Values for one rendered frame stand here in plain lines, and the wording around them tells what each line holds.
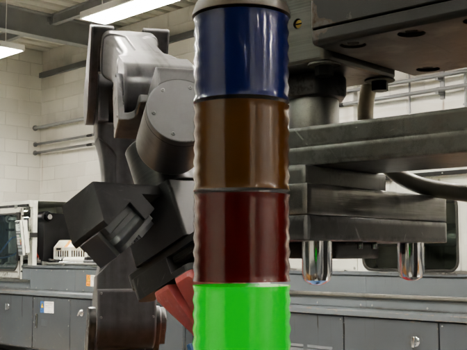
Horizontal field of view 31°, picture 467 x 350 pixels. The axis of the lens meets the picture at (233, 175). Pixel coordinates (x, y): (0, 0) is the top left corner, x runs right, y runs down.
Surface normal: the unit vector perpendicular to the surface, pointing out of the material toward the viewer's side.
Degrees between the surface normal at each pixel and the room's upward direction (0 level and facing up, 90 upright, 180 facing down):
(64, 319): 90
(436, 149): 90
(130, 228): 66
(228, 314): 76
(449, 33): 180
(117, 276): 84
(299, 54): 90
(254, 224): 104
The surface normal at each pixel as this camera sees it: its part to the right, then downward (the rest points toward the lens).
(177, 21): -0.71, -0.06
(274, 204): 0.68, -0.31
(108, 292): 0.25, -0.20
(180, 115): 0.23, -0.44
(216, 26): -0.50, 0.17
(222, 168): -0.38, -0.33
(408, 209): 0.74, -0.06
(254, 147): 0.24, 0.15
